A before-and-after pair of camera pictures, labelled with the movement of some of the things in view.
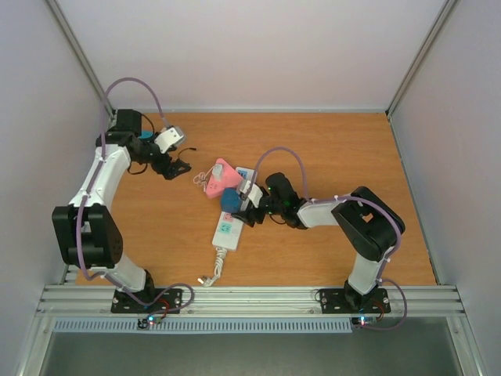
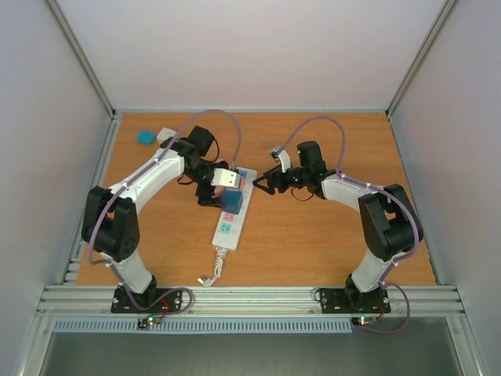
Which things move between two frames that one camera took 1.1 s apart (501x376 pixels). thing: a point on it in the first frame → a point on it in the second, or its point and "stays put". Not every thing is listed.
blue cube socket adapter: [230, 200] stays put
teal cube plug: [145, 135] stays put
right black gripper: [252, 217] → [272, 180]
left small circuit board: [144, 323] stays put
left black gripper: [171, 172] → [202, 193]
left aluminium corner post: [80, 52] stays put
